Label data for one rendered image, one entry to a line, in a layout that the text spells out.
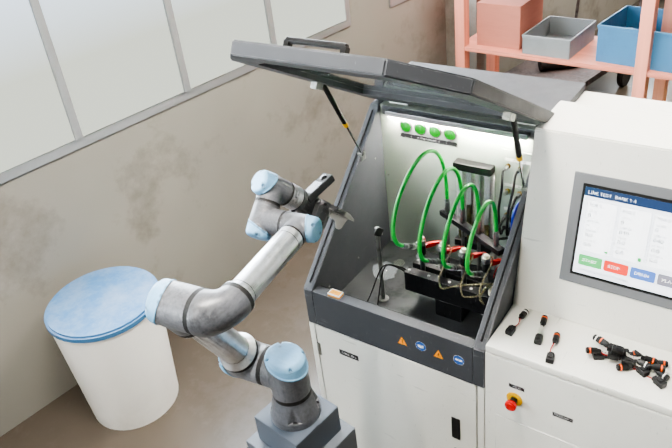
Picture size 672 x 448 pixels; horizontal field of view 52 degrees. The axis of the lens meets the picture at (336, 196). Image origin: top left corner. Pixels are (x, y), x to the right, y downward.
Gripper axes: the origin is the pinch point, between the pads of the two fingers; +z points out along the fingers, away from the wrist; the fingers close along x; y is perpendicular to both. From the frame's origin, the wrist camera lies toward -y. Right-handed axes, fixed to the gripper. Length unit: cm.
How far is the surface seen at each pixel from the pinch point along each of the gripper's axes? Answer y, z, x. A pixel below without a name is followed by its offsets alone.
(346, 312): 28.1, 27.0, -11.7
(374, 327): 29.6, 31.9, -1.4
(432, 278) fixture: 6.8, 42.7, 6.9
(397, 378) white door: 43, 49, 1
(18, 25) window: -35, -78, -140
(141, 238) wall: 28, 24, -171
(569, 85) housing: -72, 52, 30
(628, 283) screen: -8, 52, 70
